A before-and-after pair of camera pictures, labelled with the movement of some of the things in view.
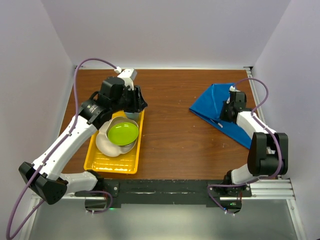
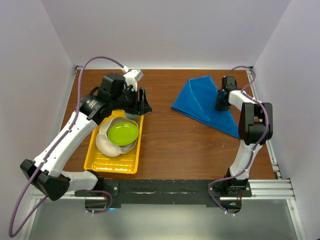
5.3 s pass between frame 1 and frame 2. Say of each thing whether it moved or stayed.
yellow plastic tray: stayed
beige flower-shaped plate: stayed
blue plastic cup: stayed
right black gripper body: moved
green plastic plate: stayed
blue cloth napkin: moved
